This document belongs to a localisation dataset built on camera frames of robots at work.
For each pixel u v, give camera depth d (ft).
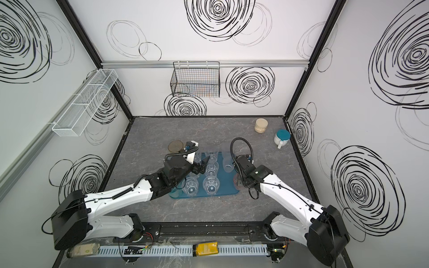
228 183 2.78
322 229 1.27
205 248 2.19
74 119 2.37
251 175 1.86
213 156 3.25
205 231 2.48
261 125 3.55
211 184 2.86
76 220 1.28
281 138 3.26
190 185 2.71
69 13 2.37
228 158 3.16
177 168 1.87
